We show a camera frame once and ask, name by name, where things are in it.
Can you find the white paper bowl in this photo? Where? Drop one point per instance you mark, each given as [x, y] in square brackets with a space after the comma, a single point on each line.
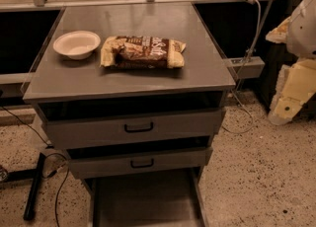
[77, 45]

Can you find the open bottom drawer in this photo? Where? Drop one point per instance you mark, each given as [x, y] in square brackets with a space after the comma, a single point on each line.
[158, 199]

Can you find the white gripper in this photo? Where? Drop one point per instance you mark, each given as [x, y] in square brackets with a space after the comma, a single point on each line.
[303, 30]

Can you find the middle grey drawer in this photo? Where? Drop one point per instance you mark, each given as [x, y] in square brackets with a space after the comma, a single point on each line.
[139, 163]

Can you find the black floor stand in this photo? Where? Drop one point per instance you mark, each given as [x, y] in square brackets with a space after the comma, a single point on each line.
[34, 175]

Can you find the grey drawer cabinet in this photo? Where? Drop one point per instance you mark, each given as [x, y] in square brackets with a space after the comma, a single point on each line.
[133, 96]

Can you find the brown chip bag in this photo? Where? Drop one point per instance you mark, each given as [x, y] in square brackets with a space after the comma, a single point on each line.
[126, 52]

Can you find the grey drawer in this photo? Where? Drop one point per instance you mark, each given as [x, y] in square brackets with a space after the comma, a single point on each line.
[123, 129]
[139, 163]

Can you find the top grey drawer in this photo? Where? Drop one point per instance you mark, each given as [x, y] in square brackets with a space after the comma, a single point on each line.
[123, 129]

